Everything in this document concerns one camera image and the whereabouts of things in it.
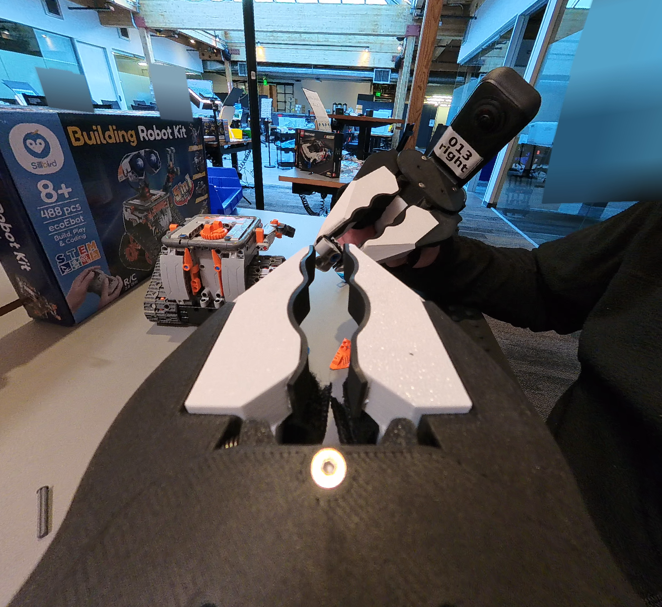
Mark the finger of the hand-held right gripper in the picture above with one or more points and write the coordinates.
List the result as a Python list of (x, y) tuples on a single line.
[(408, 229), (362, 188)]

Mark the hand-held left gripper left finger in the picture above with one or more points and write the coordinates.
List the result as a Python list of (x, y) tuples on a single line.
[(248, 359)]

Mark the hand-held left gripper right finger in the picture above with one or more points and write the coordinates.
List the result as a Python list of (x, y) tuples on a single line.
[(413, 359)]

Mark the pale grey brick connector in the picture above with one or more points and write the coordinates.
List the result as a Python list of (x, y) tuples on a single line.
[(323, 250)]

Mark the black axle rod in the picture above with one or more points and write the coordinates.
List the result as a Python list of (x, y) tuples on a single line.
[(44, 511)]

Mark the person's right forearm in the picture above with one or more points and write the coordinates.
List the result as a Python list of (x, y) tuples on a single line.
[(517, 281)]

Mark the person's right hand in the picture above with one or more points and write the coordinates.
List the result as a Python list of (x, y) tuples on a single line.
[(421, 258)]

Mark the wooden side table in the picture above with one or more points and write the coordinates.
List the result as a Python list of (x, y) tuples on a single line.
[(310, 181)]

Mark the black toy car box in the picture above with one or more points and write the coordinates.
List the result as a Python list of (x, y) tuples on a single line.
[(318, 152)]

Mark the black perforated board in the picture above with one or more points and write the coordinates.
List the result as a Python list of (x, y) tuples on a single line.
[(473, 325)]

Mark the orange curved brick piece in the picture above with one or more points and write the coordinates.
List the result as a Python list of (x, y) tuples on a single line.
[(341, 356)]

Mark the grey orange tracked toy robot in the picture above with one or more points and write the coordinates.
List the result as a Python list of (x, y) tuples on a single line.
[(207, 265)]

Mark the blue storage bin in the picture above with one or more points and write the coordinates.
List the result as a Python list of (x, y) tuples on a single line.
[(223, 191)]

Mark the black metal pole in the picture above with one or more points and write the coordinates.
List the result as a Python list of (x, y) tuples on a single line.
[(252, 74)]

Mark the blue robot kit box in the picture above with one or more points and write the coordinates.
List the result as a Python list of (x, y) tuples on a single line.
[(77, 178)]

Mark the wooden post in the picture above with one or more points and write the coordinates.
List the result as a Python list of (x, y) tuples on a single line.
[(429, 48)]

